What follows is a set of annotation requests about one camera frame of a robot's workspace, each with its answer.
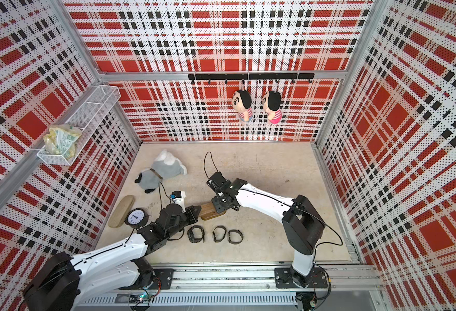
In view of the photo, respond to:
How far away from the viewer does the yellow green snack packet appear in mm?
630

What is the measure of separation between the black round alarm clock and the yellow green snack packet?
0.37 meters

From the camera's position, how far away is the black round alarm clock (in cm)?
88

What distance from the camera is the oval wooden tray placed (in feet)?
2.90

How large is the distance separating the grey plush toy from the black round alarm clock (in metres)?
0.11

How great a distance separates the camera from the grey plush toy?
0.97 metres
